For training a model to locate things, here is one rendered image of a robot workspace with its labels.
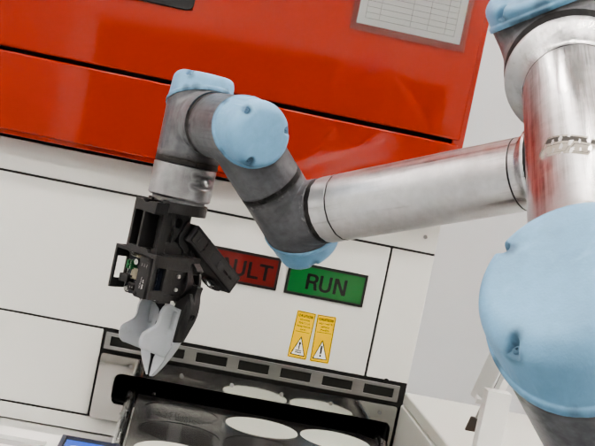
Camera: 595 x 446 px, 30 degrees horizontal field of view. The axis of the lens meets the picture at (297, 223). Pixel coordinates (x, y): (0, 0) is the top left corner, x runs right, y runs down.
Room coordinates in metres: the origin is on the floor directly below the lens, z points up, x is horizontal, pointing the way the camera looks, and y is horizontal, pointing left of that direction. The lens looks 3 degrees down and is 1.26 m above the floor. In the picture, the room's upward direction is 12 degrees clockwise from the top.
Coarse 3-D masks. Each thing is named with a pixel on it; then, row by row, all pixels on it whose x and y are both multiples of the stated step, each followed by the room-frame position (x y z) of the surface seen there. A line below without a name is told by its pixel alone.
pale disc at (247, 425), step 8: (232, 424) 1.49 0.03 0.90; (240, 424) 1.50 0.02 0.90; (248, 424) 1.51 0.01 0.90; (256, 424) 1.52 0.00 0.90; (264, 424) 1.53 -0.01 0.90; (272, 424) 1.54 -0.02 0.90; (280, 424) 1.55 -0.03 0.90; (248, 432) 1.46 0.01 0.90; (256, 432) 1.47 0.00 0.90; (264, 432) 1.48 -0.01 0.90; (272, 432) 1.49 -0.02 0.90; (280, 432) 1.50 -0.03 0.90; (288, 432) 1.51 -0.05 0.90; (296, 432) 1.52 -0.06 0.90
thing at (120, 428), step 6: (132, 390) 1.55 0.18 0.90; (126, 396) 1.52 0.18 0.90; (132, 396) 1.52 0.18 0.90; (126, 402) 1.48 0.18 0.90; (132, 402) 1.49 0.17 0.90; (126, 408) 1.45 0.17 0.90; (132, 408) 1.47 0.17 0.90; (120, 414) 1.42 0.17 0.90; (126, 414) 1.42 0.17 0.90; (120, 420) 1.38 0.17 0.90; (126, 420) 1.39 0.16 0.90; (120, 426) 1.35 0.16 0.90; (126, 426) 1.37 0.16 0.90; (120, 432) 1.33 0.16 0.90; (126, 432) 1.35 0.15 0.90; (114, 438) 1.30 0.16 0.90; (120, 438) 1.30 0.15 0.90; (120, 444) 1.28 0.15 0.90
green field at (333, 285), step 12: (300, 276) 1.61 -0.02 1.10; (312, 276) 1.62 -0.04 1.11; (324, 276) 1.62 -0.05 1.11; (336, 276) 1.62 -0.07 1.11; (348, 276) 1.62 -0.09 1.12; (288, 288) 1.61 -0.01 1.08; (300, 288) 1.61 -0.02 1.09; (312, 288) 1.62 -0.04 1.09; (324, 288) 1.62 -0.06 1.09; (336, 288) 1.62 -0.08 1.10; (348, 288) 1.62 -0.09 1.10; (360, 288) 1.62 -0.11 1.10; (348, 300) 1.62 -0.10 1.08; (360, 300) 1.62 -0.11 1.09
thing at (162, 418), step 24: (144, 408) 1.48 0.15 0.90; (168, 408) 1.51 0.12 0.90; (192, 408) 1.54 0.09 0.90; (216, 408) 1.56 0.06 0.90; (144, 432) 1.36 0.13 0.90; (168, 432) 1.39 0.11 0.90; (192, 432) 1.41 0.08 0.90; (216, 432) 1.43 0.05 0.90; (240, 432) 1.46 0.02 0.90; (336, 432) 1.57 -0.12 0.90
